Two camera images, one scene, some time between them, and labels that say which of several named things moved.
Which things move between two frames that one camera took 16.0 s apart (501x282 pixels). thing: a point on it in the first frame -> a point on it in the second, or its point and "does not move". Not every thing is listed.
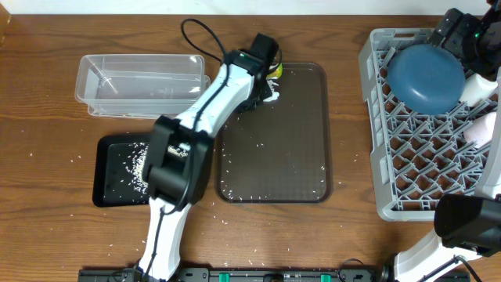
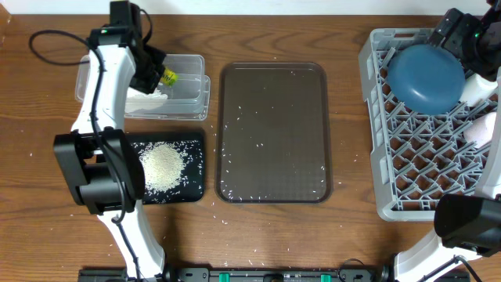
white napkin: x=275 y=94 -> x=137 y=100
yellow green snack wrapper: x=278 y=73 -> x=169 y=77
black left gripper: x=264 y=93 -> x=157 y=59
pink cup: x=482 y=129 does not move
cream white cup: x=477 y=88 does not move
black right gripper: x=463 y=27 does not move
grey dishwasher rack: x=418 y=158 does not move
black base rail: x=369 y=274 does not move
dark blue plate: x=426 y=79 does not move
